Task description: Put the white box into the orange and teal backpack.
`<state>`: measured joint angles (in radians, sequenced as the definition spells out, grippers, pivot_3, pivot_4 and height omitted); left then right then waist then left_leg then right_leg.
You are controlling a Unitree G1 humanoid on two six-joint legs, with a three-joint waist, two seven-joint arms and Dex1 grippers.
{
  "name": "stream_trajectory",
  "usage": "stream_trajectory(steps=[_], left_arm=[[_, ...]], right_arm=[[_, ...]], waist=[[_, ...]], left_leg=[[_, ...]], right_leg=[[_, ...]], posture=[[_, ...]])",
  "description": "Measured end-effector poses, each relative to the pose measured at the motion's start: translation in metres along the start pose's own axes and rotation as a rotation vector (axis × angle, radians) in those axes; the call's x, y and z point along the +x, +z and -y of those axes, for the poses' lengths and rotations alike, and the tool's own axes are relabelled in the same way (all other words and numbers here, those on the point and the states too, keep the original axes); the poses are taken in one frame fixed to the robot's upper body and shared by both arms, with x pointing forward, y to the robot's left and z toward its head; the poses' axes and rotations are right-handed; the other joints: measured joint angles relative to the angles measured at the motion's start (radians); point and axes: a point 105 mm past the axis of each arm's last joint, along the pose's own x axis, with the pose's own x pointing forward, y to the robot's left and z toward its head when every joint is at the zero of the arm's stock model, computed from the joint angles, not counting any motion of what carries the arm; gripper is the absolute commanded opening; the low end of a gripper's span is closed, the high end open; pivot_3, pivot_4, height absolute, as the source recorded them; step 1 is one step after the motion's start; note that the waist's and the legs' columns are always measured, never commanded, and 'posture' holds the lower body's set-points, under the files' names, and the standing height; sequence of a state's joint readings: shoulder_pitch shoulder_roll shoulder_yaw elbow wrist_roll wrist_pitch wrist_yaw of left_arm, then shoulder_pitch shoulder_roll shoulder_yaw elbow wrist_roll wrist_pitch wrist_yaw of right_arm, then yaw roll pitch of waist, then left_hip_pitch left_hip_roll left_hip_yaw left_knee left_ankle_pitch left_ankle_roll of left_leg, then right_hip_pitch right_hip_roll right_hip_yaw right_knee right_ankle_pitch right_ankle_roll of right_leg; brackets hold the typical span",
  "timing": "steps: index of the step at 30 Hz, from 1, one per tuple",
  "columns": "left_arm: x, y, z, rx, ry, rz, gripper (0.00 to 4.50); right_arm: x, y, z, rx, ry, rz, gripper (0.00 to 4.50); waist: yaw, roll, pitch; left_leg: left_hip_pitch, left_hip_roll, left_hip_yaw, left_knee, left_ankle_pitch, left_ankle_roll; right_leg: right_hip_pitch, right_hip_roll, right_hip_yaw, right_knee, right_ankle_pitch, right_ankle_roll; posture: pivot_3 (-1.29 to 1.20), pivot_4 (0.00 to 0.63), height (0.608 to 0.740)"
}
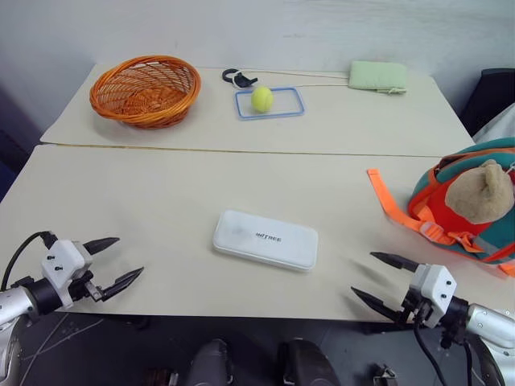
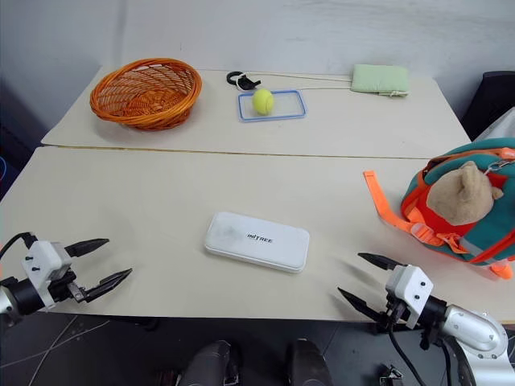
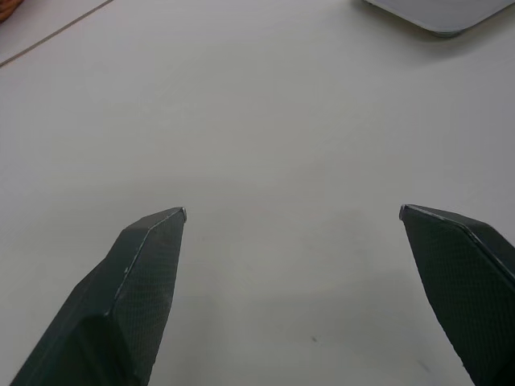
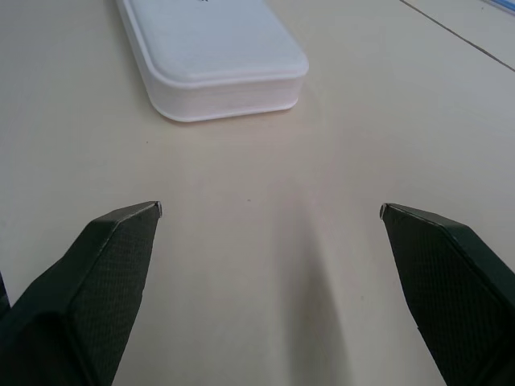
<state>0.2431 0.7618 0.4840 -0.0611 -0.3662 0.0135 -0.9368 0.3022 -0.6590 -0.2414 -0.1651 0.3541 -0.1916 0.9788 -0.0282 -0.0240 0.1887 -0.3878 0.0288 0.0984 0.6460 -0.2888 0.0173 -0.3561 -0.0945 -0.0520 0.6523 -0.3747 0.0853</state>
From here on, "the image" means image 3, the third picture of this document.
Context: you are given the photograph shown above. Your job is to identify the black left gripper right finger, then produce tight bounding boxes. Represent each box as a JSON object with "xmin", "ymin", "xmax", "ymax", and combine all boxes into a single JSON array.
[{"xmin": 398, "ymin": 203, "xmax": 515, "ymax": 386}]

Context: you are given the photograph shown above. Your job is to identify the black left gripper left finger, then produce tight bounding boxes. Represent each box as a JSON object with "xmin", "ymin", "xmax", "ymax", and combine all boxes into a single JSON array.
[{"xmin": 8, "ymin": 207, "xmax": 188, "ymax": 386}]

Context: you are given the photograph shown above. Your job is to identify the white rounded tray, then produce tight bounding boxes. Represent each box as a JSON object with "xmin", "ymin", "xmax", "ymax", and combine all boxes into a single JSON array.
[{"xmin": 359, "ymin": 0, "xmax": 515, "ymax": 39}]

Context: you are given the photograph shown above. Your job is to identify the brown wicker basket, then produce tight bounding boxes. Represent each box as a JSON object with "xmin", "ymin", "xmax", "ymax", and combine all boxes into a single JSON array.
[{"xmin": 0, "ymin": 0, "xmax": 21, "ymax": 22}]

